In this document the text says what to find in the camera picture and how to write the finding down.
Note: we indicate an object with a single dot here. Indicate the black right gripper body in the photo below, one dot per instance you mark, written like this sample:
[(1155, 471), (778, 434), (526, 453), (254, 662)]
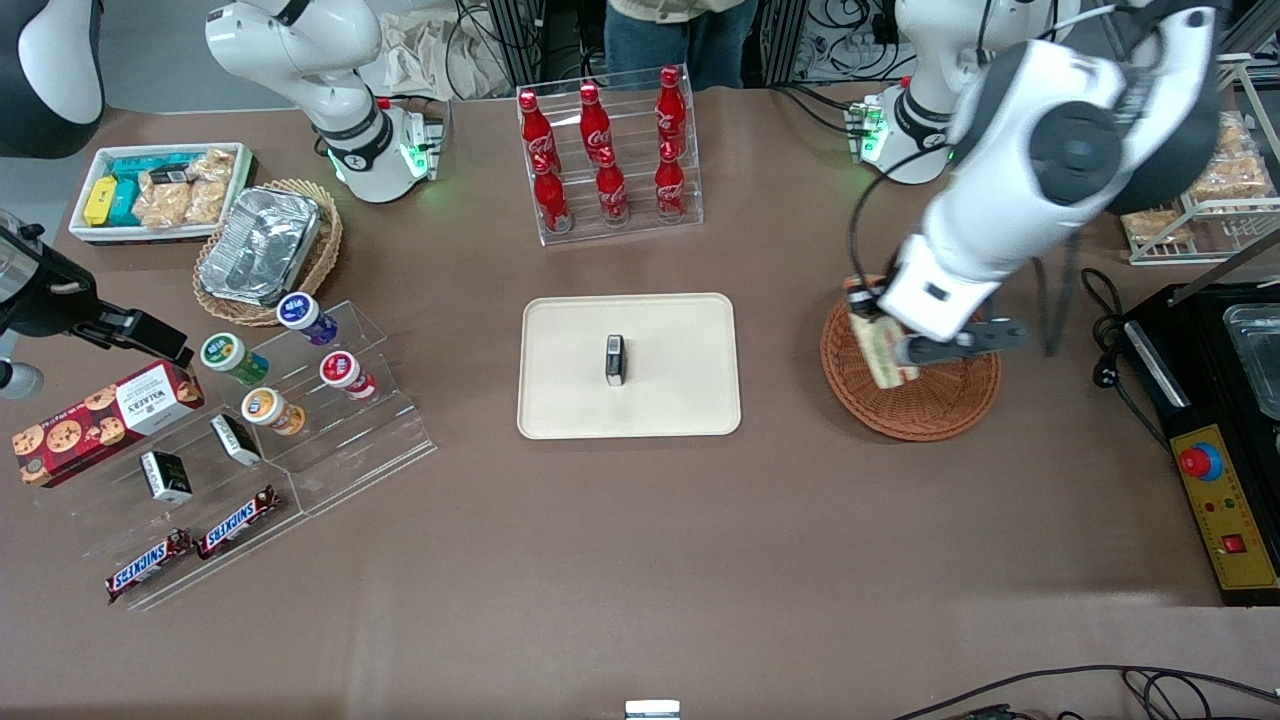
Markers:
[(52, 296)]

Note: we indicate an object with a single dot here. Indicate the triangular sandwich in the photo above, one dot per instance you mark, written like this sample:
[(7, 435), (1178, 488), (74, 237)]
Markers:
[(880, 355)]

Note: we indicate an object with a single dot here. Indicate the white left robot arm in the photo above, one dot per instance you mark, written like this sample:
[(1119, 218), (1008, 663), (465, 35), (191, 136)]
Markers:
[(1010, 130)]

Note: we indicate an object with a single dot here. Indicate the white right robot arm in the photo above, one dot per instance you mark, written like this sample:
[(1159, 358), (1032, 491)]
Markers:
[(300, 50)]

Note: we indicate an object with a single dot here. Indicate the round brown wicker basket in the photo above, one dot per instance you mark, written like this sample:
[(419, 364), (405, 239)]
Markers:
[(940, 405)]

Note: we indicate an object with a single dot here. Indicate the aluminium foil tray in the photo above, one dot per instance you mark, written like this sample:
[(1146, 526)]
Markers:
[(260, 245)]

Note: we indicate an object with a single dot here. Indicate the oval tan wicker basket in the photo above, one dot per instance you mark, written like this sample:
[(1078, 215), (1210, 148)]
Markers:
[(325, 255)]

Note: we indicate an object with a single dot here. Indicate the cream plastic tray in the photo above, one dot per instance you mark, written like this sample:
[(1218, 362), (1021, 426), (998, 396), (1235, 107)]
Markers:
[(670, 370)]

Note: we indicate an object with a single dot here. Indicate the green lid yogurt cup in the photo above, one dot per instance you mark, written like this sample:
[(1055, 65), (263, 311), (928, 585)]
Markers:
[(228, 353)]

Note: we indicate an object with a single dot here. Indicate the white plastic bin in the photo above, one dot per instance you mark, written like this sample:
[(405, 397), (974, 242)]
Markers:
[(90, 235)]

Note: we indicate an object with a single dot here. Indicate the yellow snack pack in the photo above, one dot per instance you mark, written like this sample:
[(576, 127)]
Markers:
[(100, 202)]

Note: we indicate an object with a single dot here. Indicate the red Walkers cookie box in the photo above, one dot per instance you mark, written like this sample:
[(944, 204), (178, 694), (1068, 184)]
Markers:
[(100, 425)]

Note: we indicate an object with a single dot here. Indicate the orange lid yogurt cup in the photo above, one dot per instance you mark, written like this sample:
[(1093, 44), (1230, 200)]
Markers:
[(265, 408)]

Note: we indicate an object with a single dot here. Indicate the small black white carton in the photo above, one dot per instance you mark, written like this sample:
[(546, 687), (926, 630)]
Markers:
[(165, 477), (236, 440)]

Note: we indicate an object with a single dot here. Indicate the clear bag of puffed snacks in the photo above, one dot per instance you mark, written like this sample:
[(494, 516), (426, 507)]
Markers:
[(208, 198), (160, 205)]

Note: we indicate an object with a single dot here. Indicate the blue lid yogurt cup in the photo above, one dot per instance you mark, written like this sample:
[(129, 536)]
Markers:
[(300, 312)]

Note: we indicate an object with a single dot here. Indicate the teal snack pack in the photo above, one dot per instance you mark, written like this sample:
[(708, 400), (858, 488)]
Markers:
[(150, 164)]

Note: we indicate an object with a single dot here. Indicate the red lid yogurt cup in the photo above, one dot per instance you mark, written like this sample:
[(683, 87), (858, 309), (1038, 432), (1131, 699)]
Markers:
[(342, 371)]

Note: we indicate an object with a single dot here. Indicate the clear acrylic step stand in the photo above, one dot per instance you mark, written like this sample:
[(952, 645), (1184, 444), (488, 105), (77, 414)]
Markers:
[(380, 440), (100, 520)]

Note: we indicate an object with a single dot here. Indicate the Snickers chocolate bar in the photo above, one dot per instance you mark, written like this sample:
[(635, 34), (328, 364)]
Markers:
[(238, 523), (148, 566)]

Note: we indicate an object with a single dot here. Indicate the red cola bottle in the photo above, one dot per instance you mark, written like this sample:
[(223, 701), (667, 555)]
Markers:
[(552, 200), (669, 185), (671, 110), (595, 125), (537, 130), (611, 192)]

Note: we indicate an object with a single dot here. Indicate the bagged bread piece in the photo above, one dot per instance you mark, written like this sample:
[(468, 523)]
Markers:
[(1158, 225), (1235, 178)]

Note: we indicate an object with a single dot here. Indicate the clear acrylic bottle rack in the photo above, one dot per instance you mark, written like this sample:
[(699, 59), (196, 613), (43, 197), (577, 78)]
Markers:
[(640, 225)]

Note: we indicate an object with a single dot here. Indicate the small black grey box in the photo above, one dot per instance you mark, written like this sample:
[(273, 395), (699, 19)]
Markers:
[(615, 360)]

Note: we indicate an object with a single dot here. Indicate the black countertop appliance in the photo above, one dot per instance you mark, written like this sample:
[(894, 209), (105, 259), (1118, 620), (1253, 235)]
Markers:
[(1200, 350)]

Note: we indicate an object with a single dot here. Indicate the red emergency stop button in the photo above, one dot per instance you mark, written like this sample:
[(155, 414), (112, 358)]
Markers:
[(1200, 461)]

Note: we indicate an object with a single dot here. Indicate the steel pan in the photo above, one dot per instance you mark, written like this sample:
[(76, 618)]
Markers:
[(1258, 350)]

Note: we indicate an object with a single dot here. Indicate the yellow black control box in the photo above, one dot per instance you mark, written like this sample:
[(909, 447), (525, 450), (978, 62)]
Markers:
[(1235, 510)]

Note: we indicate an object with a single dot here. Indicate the crumpled beige paper bag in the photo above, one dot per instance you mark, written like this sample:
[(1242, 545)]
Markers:
[(430, 55)]

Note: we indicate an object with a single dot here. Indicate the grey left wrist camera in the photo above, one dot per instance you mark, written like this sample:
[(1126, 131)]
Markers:
[(970, 342)]

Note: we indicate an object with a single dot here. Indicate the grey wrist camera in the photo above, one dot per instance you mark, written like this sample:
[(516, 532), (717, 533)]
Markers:
[(18, 380), (970, 342)]

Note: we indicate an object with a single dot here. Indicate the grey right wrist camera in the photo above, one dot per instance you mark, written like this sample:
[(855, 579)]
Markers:
[(18, 380)]

